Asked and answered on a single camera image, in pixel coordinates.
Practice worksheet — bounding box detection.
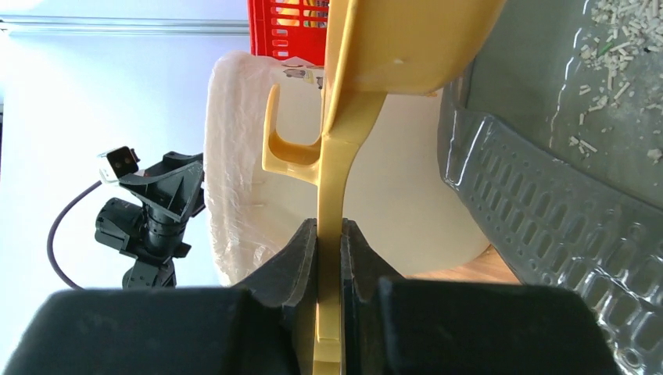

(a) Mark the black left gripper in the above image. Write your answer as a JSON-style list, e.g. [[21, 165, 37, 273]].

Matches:
[[119, 152, 205, 223]]

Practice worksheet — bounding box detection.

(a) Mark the red shopping basket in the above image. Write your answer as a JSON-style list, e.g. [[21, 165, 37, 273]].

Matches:
[[246, 0, 330, 66]]

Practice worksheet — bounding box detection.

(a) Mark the white bin with bag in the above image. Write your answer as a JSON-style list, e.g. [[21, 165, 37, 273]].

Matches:
[[203, 50, 492, 288]]

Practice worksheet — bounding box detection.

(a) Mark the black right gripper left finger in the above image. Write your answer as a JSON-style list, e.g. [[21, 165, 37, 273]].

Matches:
[[5, 219, 317, 374]]

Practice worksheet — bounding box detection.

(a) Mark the grey litter box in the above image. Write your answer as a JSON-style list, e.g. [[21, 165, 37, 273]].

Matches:
[[438, 1, 662, 374]]

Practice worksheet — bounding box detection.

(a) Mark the yellow litter scoop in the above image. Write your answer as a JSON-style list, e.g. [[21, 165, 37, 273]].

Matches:
[[262, 1, 504, 374]]

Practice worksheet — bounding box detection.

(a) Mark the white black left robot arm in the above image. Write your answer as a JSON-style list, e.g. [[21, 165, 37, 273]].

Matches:
[[95, 146, 205, 289]]

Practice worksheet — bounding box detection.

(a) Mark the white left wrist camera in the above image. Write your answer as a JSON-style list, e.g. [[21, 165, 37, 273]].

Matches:
[[96, 146, 139, 185]]

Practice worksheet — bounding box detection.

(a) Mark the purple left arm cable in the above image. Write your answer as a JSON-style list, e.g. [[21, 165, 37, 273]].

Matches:
[[46, 180, 103, 291]]

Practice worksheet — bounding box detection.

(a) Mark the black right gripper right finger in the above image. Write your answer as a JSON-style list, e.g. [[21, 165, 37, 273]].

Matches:
[[341, 220, 619, 374]]

